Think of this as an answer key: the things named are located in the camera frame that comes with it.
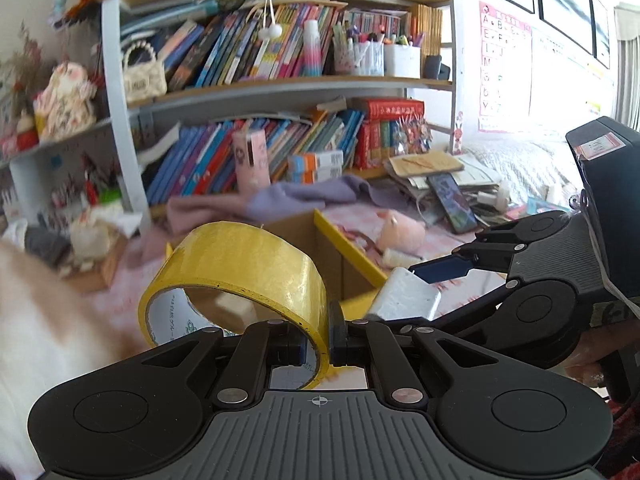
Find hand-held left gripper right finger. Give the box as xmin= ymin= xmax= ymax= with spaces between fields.
xmin=327 ymin=302 xmax=513 ymax=408

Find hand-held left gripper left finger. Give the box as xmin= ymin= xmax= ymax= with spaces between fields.
xmin=127 ymin=319 xmax=308 ymax=408

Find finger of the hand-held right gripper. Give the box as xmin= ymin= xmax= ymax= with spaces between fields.
xmin=414 ymin=210 xmax=576 ymax=283
xmin=397 ymin=280 xmax=526 ymax=335

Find pink plush pig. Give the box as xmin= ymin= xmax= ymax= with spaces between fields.
xmin=375 ymin=210 xmax=427 ymax=255

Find yellow cardboard box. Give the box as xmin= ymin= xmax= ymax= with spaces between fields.
xmin=165 ymin=208 xmax=391 ymax=322

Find yellow tape roll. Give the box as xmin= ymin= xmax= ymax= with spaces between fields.
xmin=138 ymin=221 xmax=332 ymax=392

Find person's right hand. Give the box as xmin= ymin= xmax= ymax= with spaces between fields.
xmin=565 ymin=335 xmax=608 ymax=386

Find black smartphone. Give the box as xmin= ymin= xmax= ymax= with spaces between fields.
xmin=427 ymin=172 xmax=478 ymax=234

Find white power adapter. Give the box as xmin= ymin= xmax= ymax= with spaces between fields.
xmin=477 ymin=180 xmax=513 ymax=211

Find white bed cover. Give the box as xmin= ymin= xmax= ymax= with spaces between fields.
xmin=462 ymin=130 xmax=586 ymax=211

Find stack of loose papers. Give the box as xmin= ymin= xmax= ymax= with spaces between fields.
xmin=385 ymin=152 xmax=531 ymax=226

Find brown paper envelope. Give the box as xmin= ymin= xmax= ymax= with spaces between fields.
xmin=387 ymin=150 xmax=466 ymax=178

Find colourful figurine ornament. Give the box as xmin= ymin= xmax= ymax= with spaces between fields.
xmin=395 ymin=115 xmax=433 ymax=156

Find grey curtain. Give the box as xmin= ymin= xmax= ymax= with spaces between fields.
xmin=615 ymin=2 xmax=640 ymax=131

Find red thick books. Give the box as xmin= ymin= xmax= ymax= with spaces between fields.
xmin=352 ymin=97 xmax=426 ymax=171

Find purple cloth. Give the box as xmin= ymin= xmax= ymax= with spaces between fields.
xmin=165 ymin=175 xmax=401 ymax=236

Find orange white carton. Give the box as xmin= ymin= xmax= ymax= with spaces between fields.
xmin=286 ymin=150 xmax=345 ymax=171
xmin=286 ymin=167 xmax=345 ymax=184

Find pink checked tablecloth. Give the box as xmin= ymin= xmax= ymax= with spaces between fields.
xmin=60 ymin=200 xmax=556 ymax=391

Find pink cylinder bottle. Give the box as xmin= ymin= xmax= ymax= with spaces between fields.
xmin=231 ymin=129 xmax=271 ymax=193

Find small black device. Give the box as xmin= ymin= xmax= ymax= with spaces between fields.
xmin=422 ymin=54 xmax=453 ymax=81

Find person's red patterned clothing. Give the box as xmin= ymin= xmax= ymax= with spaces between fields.
xmin=597 ymin=400 xmax=640 ymax=480

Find white pen holder box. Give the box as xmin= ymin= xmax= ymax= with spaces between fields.
xmin=384 ymin=42 xmax=422 ymax=79

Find row of blue books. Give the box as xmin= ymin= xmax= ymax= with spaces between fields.
xmin=145 ymin=107 xmax=366 ymax=206

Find wooden tray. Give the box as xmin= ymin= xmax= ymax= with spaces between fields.
xmin=60 ymin=232 xmax=131 ymax=293

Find pen cup with markers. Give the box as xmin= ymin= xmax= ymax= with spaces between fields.
xmin=332 ymin=22 xmax=386 ymax=77

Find tissue pack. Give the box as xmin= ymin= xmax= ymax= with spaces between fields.
xmin=67 ymin=205 xmax=143 ymax=261

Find orange and white cat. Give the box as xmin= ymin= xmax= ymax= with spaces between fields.
xmin=0 ymin=237 xmax=146 ymax=480

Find bunch of pens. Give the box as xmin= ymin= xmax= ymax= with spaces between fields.
xmin=50 ymin=160 xmax=123 ymax=211

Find white wooden bookshelf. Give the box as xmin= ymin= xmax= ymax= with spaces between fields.
xmin=0 ymin=0 xmax=458 ymax=221

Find row of colourful books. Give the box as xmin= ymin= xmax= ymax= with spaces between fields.
xmin=160 ymin=2 xmax=346 ymax=91

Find white quilted handbag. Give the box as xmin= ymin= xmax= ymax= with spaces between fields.
xmin=121 ymin=42 xmax=168 ymax=102

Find floral paper cat figure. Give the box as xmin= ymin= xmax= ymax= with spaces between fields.
xmin=32 ymin=61 xmax=98 ymax=142

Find red white doll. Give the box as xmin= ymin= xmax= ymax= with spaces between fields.
xmin=15 ymin=110 xmax=41 ymax=148

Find dried flower bouquet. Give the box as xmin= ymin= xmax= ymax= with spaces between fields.
xmin=0 ymin=22 xmax=53 ymax=106

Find rabbit wall sticker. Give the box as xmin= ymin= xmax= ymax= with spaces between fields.
xmin=452 ymin=110 xmax=466 ymax=156

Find alphabet wall poster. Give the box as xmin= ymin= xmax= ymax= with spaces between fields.
xmin=477 ymin=0 xmax=533 ymax=134

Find white pom-pom string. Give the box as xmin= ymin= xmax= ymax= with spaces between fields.
xmin=257 ymin=0 xmax=282 ymax=42

